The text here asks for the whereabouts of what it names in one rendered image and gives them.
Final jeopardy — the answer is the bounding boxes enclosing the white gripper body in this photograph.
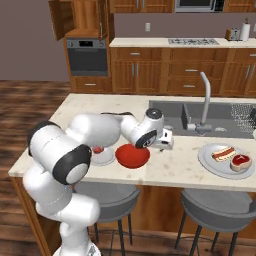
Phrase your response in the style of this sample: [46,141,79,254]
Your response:
[153,138,175,151]

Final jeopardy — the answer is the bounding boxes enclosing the red bowl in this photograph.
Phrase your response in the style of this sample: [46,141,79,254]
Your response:
[114,143,151,170]

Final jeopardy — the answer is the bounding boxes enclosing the large grey plate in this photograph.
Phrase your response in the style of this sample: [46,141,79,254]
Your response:
[197,142,256,181]

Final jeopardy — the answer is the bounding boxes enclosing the small white plate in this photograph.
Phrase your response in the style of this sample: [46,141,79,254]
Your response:
[90,145,117,167]

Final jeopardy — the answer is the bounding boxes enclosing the hot dog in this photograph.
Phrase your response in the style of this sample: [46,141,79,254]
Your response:
[211,146,237,163]

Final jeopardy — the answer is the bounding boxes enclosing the grey tap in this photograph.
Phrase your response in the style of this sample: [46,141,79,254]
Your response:
[186,71,213,136]

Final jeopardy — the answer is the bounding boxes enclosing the wooden kitchen island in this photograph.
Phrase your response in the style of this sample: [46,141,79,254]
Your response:
[7,93,256,256]

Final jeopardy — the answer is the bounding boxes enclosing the grey sink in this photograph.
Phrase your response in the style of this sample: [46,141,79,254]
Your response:
[148,99,256,140]

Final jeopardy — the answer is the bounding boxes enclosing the grey bar stool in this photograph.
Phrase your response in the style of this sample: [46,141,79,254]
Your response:
[174,188,256,256]
[73,181,142,256]

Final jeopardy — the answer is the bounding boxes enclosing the wooden base cupboards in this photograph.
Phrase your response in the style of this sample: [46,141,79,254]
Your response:
[109,46,256,98]

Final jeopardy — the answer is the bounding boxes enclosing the raw red steak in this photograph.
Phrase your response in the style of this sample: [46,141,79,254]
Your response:
[229,153,253,173]

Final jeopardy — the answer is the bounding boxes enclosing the wooden drawer under oven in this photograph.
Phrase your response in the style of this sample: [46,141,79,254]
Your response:
[69,76,113,94]

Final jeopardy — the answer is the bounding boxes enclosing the silver hob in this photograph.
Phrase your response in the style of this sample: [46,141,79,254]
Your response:
[167,37,221,46]

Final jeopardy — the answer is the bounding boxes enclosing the toaster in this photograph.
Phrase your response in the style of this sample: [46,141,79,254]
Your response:
[224,27,241,42]

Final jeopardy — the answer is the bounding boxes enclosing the paper towel roll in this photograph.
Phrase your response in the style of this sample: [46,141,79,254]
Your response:
[239,17,252,43]

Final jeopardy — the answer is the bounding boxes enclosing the microwave oven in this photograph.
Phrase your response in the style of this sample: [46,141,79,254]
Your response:
[174,0,226,14]

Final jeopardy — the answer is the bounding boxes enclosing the open wooden cupboard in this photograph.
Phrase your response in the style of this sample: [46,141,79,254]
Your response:
[48,0,110,42]

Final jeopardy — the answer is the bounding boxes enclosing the wire dish rack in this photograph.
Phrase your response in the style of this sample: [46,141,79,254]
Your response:
[229,102,256,135]

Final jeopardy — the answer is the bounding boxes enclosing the black wall oven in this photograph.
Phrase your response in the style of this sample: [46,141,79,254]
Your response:
[65,37,110,78]

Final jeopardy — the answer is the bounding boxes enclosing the wooden wall cupboards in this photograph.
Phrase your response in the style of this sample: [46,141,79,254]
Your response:
[108,0,175,15]

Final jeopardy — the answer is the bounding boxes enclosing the wooden wall cupboard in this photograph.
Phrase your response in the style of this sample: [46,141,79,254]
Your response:
[223,0,256,14]

